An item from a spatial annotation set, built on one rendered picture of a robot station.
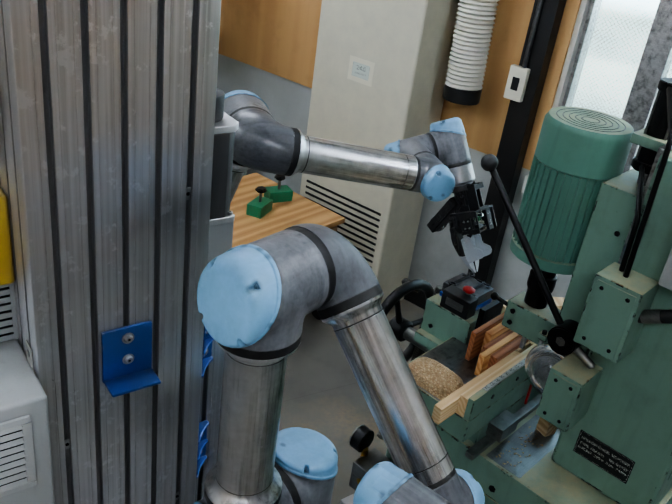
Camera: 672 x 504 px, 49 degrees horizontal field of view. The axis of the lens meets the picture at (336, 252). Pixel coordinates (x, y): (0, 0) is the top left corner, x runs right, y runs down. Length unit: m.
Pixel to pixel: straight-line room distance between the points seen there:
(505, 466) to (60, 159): 1.14
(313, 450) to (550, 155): 0.73
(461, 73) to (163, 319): 2.14
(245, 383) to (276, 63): 3.02
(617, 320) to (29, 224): 0.99
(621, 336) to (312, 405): 1.74
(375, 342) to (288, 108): 2.96
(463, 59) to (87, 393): 2.23
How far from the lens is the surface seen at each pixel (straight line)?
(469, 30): 3.00
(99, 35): 0.92
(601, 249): 1.53
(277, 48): 3.88
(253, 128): 1.45
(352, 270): 0.99
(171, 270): 1.08
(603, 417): 1.62
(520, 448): 1.75
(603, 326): 1.44
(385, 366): 1.02
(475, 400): 1.58
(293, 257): 0.93
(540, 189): 1.55
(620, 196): 1.49
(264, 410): 1.03
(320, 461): 1.23
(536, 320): 1.70
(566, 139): 1.50
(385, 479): 0.93
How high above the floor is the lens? 1.91
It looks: 28 degrees down
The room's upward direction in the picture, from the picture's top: 8 degrees clockwise
